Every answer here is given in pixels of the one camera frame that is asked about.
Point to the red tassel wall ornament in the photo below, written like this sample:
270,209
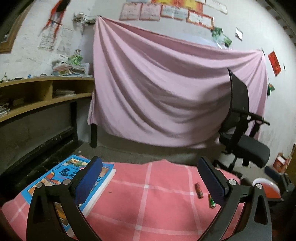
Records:
56,17

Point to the stack of books on shelf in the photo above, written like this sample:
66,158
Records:
61,67

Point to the black office chair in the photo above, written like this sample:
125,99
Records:
237,131

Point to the white bin with red liner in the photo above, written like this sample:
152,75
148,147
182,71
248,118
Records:
271,189

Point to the orange red battery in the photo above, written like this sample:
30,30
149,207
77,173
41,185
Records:
198,190

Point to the green gold battery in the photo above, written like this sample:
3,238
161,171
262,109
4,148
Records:
212,204

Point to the pink checked tablecloth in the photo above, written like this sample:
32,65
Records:
152,201

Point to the row of wall certificates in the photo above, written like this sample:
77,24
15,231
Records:
189,11

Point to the red paper on wall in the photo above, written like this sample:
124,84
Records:
274,63

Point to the small red white box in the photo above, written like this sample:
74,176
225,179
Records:
281,163

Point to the pink hanging sheet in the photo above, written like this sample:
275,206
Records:
163,91

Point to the blue illustrated book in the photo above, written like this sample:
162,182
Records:
67,169

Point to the green photos on wall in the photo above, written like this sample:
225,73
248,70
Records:
222,40

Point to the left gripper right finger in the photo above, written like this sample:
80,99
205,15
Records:
255,220

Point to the green candy jar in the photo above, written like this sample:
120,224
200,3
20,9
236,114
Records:
76,58

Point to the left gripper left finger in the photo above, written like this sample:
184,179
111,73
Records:
43,221

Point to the wooden wall shelf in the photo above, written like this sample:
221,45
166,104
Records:
19,97

